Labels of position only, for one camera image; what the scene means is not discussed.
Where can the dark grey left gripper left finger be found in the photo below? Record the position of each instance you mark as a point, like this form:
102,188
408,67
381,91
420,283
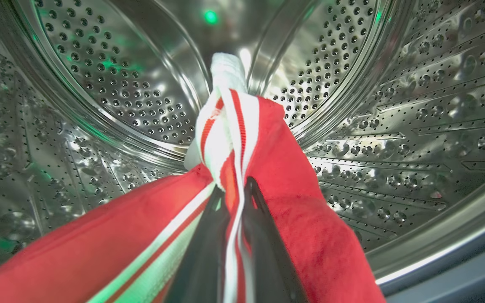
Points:
202,261

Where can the perforated stainless steel drum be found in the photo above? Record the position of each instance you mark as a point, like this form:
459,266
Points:
99,84

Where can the red white striped top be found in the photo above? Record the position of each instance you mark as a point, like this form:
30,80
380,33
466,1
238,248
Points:
301,176

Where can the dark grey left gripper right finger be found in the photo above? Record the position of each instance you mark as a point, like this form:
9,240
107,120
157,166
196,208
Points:
267,261

